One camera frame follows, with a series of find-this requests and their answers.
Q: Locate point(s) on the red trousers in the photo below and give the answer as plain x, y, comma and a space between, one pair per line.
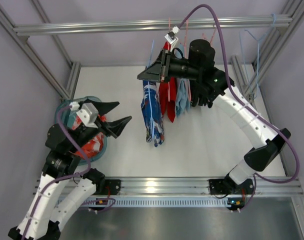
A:
168, 108

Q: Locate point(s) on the black trousers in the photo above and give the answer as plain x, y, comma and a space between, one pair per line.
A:
197, 99

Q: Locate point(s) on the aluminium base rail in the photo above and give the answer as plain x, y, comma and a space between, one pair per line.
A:
195, 187

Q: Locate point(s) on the light blue wire hanger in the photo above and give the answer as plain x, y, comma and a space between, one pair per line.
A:
152, 126

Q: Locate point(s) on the red white garment in basket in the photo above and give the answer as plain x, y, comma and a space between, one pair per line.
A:
96, 145

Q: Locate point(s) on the left aluminium frame strut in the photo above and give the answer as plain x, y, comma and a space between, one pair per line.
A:
67, 92

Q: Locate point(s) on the aluminium hanging rail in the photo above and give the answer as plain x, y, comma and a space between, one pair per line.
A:
259, 21

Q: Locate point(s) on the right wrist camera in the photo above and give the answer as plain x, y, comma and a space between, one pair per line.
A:
171, 38

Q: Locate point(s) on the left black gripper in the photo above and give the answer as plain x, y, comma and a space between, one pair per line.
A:
106, 125

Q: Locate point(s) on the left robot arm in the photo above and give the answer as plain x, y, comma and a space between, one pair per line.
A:
67, 179

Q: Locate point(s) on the right aluminium frame strut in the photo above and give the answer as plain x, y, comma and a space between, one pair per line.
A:
274, 79

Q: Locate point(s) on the blue patterned trousers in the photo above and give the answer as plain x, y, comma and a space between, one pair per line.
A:
159, 133

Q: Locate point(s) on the slotted cable duct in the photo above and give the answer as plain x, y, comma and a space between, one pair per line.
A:
155, 202

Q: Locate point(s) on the light blue trousers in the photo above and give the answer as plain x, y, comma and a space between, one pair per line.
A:
183, 96

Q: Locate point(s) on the teal plastic basket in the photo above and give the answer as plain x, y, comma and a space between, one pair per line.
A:
68, 117

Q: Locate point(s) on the aluminium frame strut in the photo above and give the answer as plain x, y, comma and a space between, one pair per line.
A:
67, 92
274, 79

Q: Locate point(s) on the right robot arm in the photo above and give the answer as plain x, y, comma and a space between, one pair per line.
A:
217, 88

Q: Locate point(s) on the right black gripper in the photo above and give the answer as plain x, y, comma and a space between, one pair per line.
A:
165, 66

